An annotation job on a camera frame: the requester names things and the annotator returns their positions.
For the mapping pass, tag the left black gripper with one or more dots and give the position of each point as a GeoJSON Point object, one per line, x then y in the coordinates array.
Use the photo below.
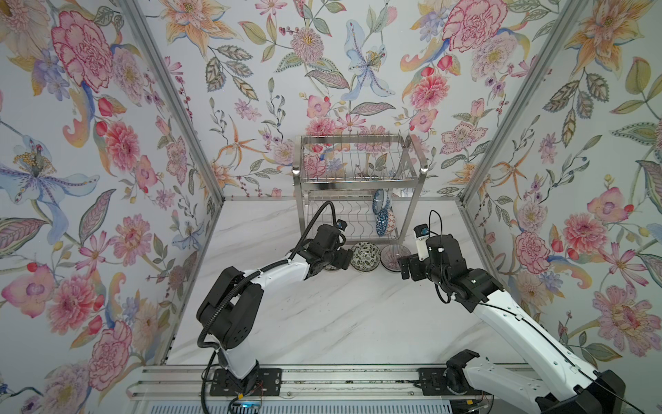
{"type": "Point", "coordinates": [344, 256]}

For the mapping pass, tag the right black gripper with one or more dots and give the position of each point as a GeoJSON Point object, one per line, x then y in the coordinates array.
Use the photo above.
{"type": "Point", "coordinates": [413, 262]}

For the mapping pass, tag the blue triangle pattern bowl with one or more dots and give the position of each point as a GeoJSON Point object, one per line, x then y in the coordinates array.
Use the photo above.
{"type": "Point", "coordinates": [385, 222]}

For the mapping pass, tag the blue white floral bowl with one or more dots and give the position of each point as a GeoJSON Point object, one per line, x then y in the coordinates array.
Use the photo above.
{"type": "Point", "coordinates": [380, 201]}

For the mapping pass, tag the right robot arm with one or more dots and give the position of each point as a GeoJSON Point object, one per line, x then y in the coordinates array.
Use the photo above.
{"type": "Point", "coordinates": [564, 382]}

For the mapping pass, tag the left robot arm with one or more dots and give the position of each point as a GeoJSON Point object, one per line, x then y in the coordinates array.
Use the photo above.
{"type": "Point", "coordinates": [229, 311]}

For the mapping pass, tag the steel two-tier dish rack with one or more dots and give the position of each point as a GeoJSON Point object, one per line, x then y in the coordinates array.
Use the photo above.
{"type": "Point", "coordinates": [335, 177]}

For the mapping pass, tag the green leaf pattern bowl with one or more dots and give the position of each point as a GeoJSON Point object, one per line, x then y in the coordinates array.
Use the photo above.
{"type": "Point", "coordinates": [366, 256]}

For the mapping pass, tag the purple striped bowl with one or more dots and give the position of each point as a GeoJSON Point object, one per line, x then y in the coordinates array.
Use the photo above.
{"type": "Point", "coordinates": [390, 256]}

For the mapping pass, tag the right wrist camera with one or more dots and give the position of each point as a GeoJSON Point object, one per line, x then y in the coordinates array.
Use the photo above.
{"type": "Point", "coordinates": [422, 234]}

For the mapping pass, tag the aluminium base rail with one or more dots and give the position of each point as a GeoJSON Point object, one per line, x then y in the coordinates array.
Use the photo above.
{"type": "Point", "coordinates": [302, 382]}

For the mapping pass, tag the right aluminium frame post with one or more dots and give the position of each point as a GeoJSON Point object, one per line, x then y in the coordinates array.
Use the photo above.
{"type": "Point", "coordinates": [552, 46]}

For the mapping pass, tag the aluminium frame post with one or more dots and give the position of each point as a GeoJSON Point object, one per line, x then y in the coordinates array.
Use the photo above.
{"type": "Point", "coordinates": [139, 26]}
{"type": "Point", "coordinates": [552, 46]}

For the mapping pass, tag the left aluminium frame post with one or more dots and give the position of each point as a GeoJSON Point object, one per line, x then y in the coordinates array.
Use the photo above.
{"type": "Point", "coordinates": [139, 26]}

